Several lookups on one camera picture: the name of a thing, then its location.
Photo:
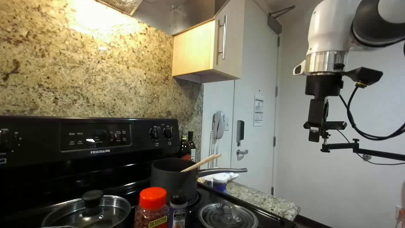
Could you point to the large black cooking pot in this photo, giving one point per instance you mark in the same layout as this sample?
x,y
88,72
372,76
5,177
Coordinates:
x,y
172,177

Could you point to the steel range hood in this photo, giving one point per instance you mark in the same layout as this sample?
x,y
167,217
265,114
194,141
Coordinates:
x,y
169,14

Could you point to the metal door lever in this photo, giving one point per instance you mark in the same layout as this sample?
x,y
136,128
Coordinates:
x,y
242,152

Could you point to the light wood upper cabinet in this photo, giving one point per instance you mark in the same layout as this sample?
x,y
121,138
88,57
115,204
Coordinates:
x,y
198,45

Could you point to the black door lock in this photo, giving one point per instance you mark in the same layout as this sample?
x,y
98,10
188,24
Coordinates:
x,y
239,130

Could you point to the red lid spice jar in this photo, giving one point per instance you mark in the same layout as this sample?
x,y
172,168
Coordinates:
x,y
152,206

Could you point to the black electric stove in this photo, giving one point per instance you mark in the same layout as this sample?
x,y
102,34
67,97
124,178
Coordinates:
x,y
42,177

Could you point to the metal door closer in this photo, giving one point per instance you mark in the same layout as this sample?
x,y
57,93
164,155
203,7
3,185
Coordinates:
x,y
276,19

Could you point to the pan with glass lid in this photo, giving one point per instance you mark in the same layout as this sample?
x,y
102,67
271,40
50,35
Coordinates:
x,y
90,210

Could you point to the white wall intercom phone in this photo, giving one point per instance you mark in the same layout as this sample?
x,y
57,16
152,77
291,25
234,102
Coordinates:
x,y
218,125

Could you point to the white door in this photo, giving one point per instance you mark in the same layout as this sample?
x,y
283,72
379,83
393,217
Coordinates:
x,y
261,159

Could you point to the paper notice on door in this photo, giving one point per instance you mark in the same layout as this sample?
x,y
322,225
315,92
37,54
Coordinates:
x,y
258,110

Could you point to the black camera mount rod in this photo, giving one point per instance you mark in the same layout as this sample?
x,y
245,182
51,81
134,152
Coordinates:
x,y
371,150

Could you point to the dark glass bottle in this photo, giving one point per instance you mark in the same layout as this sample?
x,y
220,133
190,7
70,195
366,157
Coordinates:
x,y
191,144

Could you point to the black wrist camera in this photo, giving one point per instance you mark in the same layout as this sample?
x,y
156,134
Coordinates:
x,y
365,76

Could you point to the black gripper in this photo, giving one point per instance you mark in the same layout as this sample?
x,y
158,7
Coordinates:
x,y
323,86

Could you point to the small salt shaker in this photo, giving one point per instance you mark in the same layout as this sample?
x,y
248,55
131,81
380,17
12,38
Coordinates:
x,y
179,212

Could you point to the wooden spoon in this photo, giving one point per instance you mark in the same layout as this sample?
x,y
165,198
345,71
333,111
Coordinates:
x,y
203,162

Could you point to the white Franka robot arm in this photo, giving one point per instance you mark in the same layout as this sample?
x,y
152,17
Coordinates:
x,y
333,25

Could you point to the coil stove burner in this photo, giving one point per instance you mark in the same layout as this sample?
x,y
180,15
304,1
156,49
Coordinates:
x,y
228,215

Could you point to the black stove knob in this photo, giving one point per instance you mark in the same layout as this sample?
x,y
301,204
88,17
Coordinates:
x,y
155,131
167,130

